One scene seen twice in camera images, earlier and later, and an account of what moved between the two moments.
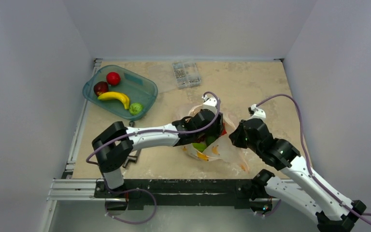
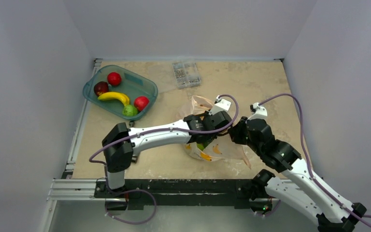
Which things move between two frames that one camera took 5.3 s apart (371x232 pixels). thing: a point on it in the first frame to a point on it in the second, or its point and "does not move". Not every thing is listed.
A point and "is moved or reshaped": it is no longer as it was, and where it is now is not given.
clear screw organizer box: [187, 74] does not move
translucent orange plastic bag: [222, 150] is moved or reshaped
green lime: [135, 108] to [129, 110]
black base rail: [184, 192] does not move
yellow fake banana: [117, 96] does not move
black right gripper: [238, 136] does not move
